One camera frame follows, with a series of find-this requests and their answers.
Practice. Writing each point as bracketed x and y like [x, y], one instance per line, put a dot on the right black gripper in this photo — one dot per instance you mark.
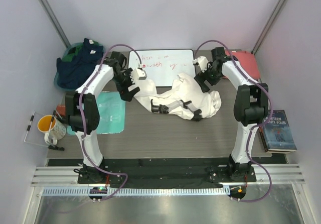
[201, 77]

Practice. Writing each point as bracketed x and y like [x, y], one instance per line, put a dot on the Nineteen Eighty-Four book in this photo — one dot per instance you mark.
[276, 134]

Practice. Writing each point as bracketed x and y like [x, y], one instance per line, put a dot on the white dry-erase board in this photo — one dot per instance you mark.
[163, 66]

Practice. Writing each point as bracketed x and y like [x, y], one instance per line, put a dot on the teal cutting board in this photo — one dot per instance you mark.
[112, 113]

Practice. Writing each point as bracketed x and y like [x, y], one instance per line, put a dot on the black marker pen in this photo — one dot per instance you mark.
[56, 148]

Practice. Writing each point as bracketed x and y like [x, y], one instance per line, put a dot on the small brown red object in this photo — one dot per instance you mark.
[61, 110]

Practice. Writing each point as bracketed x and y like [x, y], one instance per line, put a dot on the folded pink t-shirt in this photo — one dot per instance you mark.
[248, 63]

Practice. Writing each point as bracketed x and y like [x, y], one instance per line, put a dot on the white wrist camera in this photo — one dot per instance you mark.
[201, 62]
[138, 74]

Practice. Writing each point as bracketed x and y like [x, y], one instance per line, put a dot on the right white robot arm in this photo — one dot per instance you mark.
[250, 106]

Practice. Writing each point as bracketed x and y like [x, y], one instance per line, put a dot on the navy blue t-shirt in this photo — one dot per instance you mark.
[80, 68]

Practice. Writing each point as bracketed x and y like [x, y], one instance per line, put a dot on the white printed t-shirt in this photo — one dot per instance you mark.
[185, 99]

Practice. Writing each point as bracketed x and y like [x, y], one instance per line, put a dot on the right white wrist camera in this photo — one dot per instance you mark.
[201, 62]

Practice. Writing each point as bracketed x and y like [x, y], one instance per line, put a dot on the white slotted cable duct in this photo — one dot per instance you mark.
[97, 191]

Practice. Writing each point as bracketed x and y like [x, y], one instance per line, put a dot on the white mug orange inside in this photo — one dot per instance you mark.
[52, 129]

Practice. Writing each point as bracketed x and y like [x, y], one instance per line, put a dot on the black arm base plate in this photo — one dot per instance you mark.
[177, 173]

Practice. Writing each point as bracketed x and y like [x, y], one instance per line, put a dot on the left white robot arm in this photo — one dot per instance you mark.
[82, 112]

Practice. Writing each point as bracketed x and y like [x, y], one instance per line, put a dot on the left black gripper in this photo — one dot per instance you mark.
[126, 95]

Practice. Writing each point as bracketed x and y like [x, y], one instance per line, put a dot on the green t-shirt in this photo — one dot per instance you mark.
[72, 52]

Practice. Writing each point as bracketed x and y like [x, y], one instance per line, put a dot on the teal laundry basket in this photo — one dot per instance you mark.
[62, 82]

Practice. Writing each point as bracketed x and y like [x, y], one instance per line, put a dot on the clear acrylic sheet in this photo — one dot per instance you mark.
[33, 135]

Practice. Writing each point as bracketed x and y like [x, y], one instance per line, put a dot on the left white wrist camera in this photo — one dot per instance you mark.
[138, 74]

